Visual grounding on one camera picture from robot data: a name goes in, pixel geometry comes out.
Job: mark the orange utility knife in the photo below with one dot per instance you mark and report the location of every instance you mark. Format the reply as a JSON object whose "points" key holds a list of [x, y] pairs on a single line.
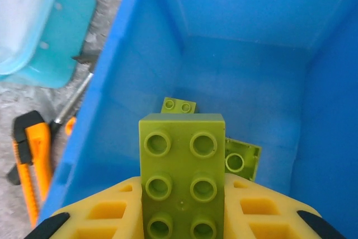
{"points": [[39, 160]]}

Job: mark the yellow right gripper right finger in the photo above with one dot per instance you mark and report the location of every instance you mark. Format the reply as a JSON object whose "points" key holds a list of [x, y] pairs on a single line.
{"points": [[260, 211]]}

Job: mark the long green lego brick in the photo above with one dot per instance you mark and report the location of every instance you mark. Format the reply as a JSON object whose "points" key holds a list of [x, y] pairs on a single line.
{"points": [[181, 166]]}

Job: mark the small green lego brick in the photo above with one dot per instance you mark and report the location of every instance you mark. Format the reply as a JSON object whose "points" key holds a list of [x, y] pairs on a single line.
{"points": [[179, 106]]}

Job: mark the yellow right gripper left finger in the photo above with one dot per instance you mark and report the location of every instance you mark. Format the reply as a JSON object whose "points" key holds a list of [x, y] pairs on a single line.
{"points": [[106, 216]]}

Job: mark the teal plastic storage box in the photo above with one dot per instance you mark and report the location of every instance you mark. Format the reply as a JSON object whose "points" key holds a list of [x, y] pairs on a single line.
{"points": [[42, 26]]}

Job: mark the blue plastic bin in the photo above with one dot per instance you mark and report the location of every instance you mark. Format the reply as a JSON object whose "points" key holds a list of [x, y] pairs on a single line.
{"points": [[251, 54]]}

